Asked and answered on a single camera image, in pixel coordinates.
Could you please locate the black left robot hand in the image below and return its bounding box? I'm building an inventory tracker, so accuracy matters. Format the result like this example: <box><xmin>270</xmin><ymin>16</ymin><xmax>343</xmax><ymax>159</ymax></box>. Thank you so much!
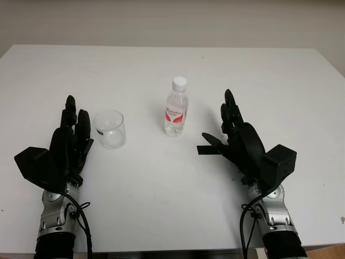
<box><xmin>50</xmin><ymin>94</ymin><xmax>95</xmax><ymax>187</ymax></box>

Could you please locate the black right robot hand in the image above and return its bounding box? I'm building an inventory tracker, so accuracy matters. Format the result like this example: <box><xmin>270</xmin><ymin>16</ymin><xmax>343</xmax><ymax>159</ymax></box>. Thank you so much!
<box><xmin>202</xmin><ymin>88</ymin><xmax>266</xmax><ymax>187</ymax></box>

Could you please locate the clear glass cup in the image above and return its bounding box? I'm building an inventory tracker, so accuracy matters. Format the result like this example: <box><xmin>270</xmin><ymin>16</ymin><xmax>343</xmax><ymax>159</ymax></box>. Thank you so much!
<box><xmin>93</xmin><ymin>108</ymin><xmax>127</xmax><ymax>149</ymax></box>

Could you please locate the clear plastic water bottle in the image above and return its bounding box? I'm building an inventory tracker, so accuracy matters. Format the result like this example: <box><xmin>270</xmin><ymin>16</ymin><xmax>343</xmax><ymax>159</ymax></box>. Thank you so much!
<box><xmin>163</xmin><ymin>76</ymin><xmax>189</xmax><ymax>138</ymax></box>

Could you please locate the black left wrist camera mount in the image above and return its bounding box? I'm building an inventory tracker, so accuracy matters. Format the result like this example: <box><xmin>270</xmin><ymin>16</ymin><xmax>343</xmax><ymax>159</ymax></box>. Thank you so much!
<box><xmin>13</xmin><ymin>146</ymin><xmax>68</xmax><ymax>191</ymax></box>

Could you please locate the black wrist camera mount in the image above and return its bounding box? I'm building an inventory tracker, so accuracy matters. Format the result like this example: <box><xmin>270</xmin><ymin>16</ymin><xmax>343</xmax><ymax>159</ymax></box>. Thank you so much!
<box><xmin>13</xmin><ymin>146</ymin><xmax>68</xmax><ymax>191</ymax></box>
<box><xmin>259</xmin><ymin>144</ymin><xmax>298</xmax><ymax>194</ymax></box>

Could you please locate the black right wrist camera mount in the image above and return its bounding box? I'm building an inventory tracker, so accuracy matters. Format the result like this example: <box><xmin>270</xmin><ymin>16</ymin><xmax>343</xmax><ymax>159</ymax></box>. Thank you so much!
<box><xmin>259</xmin><ymin>144</ymin><xmax>298</xmax><ymax>194</ymax></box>

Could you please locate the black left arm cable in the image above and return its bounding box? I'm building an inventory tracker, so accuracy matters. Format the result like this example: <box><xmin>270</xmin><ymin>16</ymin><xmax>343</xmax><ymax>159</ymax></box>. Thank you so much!
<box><xmin>62</xmin><ymin>189</ymin><xmax>94</xmax><ymax>259</ymax></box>

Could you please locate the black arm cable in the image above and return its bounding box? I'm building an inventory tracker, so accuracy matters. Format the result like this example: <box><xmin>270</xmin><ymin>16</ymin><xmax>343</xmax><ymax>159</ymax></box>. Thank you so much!
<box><xmin>62</xmin><ymin>189</ymin><xmax>94</xmax><ymax>259</ymax></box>
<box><xmin>239</xmin><ymin>196</ymin><xmax>266</xmax><ymax>259</ymax></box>

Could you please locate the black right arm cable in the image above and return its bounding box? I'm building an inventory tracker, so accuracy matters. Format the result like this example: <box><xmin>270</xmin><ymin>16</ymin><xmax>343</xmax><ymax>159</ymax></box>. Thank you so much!
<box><xmin>239</xmin><ymin>196</ymin><xmax>266</xmax><ymax>259</ymax></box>

